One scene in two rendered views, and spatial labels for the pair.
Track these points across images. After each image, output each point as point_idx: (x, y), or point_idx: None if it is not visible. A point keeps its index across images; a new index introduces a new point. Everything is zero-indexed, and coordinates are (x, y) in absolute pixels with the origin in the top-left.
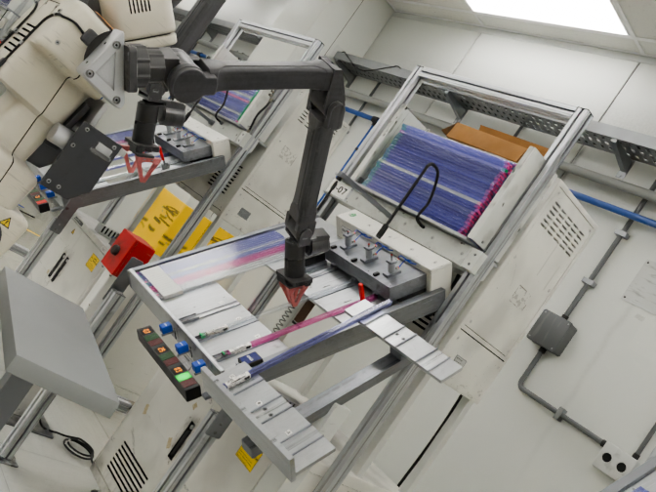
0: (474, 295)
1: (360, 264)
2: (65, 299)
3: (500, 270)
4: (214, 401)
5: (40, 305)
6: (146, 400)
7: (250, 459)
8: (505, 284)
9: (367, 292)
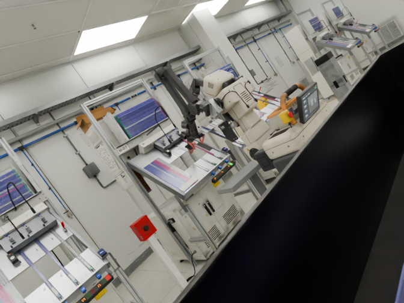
0: None
1: (174, 139)
2: (220, 189)
3: None
4: (199, 195)
5: (241, 175)
6: (191, 228)
7: (217, 182)
8: None
9: (180, 142)
